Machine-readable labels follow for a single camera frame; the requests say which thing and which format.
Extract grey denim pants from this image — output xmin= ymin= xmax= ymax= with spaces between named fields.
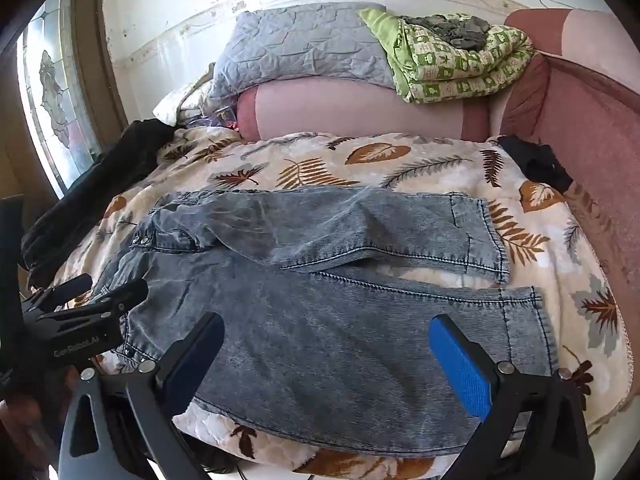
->
xmin=94 ymin=186 xmax=558 ymax=457

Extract person's left hand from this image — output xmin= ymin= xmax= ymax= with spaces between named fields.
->
xmin=1 ymin=372 xmax=66 ymax=470

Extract black garment on armrest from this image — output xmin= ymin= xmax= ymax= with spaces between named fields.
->
xmin=22 ymin=119 xmax=176 ymax=288

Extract leaf pattern beige blanket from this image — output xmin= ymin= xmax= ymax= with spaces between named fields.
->
xmin=56 ymin=127 xmax=638 ymax=478

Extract stained glass window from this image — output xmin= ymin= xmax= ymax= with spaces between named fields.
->
xmin=16 ymin=0 xmax=101 ymax=198

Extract white cushion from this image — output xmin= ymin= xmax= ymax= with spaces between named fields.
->
xmin=153 ymin=63 xmax=215 ymax=126

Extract small black cloth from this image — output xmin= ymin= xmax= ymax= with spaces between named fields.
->
xmin=497 ymin=136 xmax=573 ymax=194

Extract pink sofa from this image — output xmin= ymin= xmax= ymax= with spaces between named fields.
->
xmin=235 ymin=8 xmax=640 ymax=361

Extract grey quilted blanket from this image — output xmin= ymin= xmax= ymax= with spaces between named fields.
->
xmin=208 ymin=2 xmax=394 ymax=100

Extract green patterned folded blanket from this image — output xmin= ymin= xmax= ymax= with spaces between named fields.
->
xmin=359 ymin=8 xmax=535 ymax=104

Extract dark grey cloth on blanket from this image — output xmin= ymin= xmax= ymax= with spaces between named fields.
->
xmin=402 ymin=14 xmax=491 ymax=51

